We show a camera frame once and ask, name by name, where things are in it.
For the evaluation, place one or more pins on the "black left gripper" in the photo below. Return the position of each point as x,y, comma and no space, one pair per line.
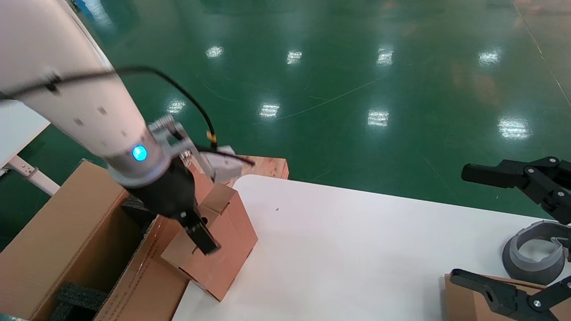
165,191

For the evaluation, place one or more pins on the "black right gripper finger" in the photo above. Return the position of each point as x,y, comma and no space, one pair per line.
504,296
535,176

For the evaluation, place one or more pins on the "small brown cardboard box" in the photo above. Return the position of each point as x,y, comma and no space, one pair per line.
232,249

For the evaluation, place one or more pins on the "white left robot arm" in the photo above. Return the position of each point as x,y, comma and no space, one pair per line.
67,80

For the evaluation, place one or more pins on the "cardboard box under right gripper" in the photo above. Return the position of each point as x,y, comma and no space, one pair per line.
464,307

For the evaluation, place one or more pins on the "big open cardboard box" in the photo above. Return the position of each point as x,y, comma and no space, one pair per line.
58,232

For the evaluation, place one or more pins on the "grey tape roll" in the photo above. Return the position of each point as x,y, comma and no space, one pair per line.
531,267

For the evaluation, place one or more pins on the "wooden pallet with printed marks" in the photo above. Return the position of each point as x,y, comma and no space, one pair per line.
267,167

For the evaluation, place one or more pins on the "black foam padding piece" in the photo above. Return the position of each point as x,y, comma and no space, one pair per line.
80,296

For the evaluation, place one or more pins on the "white background table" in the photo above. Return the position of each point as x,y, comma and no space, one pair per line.
18,129

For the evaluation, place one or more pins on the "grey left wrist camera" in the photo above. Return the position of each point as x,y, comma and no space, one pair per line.
225,167

